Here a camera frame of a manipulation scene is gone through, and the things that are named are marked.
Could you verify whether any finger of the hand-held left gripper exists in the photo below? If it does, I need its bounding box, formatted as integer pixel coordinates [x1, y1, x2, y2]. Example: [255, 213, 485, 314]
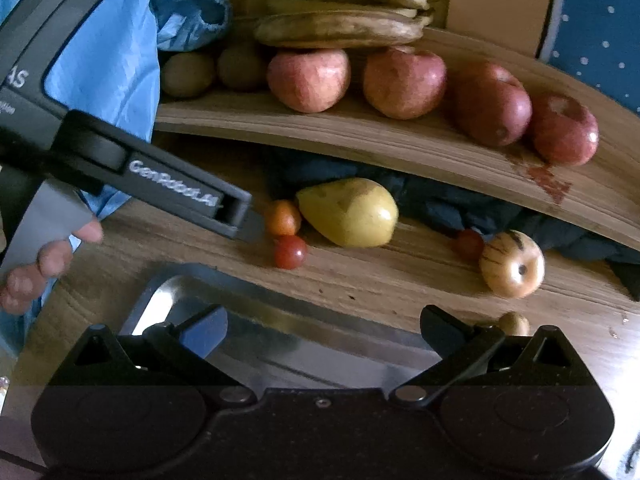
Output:
[233, 208, 265, 242]

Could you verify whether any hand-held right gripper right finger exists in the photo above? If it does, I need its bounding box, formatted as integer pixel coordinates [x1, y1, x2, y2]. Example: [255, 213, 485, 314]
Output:
[388, 304, 592, 408]

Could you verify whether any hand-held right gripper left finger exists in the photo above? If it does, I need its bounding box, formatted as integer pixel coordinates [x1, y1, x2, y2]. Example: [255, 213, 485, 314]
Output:
[47, 304, 257, 407]

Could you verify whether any small orange tangerine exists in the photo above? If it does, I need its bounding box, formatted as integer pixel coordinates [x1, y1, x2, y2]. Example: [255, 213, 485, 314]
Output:
[263, 199, 303, 238]

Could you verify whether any striped cream pepino melon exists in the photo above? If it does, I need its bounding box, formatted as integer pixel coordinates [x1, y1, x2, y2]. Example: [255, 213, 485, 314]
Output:
[479, 230, 546, 300]

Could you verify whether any metal tray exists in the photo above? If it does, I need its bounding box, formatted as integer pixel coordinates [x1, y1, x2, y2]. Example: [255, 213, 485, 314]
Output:
[117, 262, 447, 397]

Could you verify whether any person's left hand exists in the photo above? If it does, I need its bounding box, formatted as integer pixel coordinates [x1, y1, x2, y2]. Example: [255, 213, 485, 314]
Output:
[0, 219, 105, 316]

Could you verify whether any red cherry tomato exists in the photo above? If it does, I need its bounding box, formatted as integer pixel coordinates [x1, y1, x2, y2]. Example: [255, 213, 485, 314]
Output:
[453, 228, 485, 263]
[272, 235, 309, 270]

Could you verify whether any small brown round fruit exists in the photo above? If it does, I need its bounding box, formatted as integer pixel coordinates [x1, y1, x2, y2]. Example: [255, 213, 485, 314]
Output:
[497, 311, 531, 337]

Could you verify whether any yellow pear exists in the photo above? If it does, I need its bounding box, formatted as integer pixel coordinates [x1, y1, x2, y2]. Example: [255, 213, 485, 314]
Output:
[294, 177, 400, 249]

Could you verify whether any brown kiwi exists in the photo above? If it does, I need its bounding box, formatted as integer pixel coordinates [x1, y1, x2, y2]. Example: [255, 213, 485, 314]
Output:
[159, 51, 216, 99]
[216, 42, 269, 93]

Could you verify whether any dark blue cloth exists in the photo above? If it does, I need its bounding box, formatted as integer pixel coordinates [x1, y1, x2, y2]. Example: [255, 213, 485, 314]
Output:
[265, 151, 640, 302]

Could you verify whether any wooden shelf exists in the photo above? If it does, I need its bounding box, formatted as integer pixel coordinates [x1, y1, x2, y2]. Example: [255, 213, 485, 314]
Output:
[151, 15, 640, 307]

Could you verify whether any blue plastic shoe cover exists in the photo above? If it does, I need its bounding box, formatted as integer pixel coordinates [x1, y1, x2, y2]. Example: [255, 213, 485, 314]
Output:
[149, 0, 232, 54]

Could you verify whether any dark red apple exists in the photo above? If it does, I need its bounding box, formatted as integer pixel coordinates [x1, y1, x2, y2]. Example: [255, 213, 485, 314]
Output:
[452, 61, 534, 148]

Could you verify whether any red apple with pale top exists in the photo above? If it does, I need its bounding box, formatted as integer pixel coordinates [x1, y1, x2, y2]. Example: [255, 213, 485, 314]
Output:
[529, 92, 600, 167]

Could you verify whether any bunch of bananas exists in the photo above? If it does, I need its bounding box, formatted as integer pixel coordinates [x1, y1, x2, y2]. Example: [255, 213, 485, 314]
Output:
[235, 0, 572, 60]

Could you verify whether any blue white-dotted cloth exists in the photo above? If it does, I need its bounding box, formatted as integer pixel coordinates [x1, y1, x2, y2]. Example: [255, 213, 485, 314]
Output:
[534, 0, 640, 114]

